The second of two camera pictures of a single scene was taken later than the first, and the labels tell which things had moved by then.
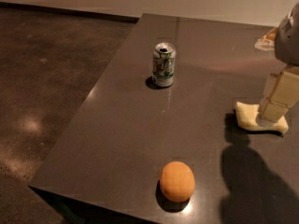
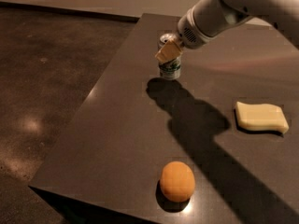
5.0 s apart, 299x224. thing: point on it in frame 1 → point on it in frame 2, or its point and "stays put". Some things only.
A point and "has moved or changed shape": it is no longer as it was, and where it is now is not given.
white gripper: x=288 y=37 → x=189 y=35
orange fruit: x=177 y=181 stays put
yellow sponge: x=247 y=118 stays put
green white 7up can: x=163 y=64 has moved or changed shape
